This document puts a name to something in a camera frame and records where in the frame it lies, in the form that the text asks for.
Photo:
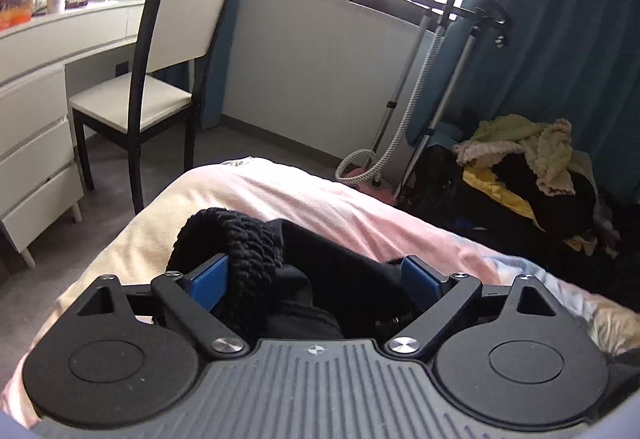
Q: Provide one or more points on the garment steamer stand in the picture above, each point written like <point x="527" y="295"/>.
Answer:
<point x="363" y="169"/>

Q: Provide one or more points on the cream knitted blanket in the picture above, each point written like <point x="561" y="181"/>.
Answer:
<point x="547" y="149"/>

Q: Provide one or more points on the black jeans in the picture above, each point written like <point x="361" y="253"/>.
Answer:
<point x="287" y="282"/>

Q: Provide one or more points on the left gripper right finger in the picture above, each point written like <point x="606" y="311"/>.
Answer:
<point x="443" y="302"/>

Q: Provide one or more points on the black garment on pile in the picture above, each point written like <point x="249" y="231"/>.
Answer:
<point x="439" y="195"/>

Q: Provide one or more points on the pastel pink bed sheet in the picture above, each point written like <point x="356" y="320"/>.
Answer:
<point x="538" y="357"/>

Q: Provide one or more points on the white black chair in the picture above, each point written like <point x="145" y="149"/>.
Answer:
<point x="132" y="109"/>

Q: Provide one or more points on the teal curtain right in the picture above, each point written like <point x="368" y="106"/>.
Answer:
<point x="571" y="59"/>

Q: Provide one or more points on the yellow garment on pile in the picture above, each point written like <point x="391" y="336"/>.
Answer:
<point x="566" y="217"/>

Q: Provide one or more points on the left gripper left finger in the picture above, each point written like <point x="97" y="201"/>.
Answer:
<point x="187" y="300"/>

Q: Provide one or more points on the white dresser desk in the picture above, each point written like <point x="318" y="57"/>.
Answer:
<point x="39" y="177"/>

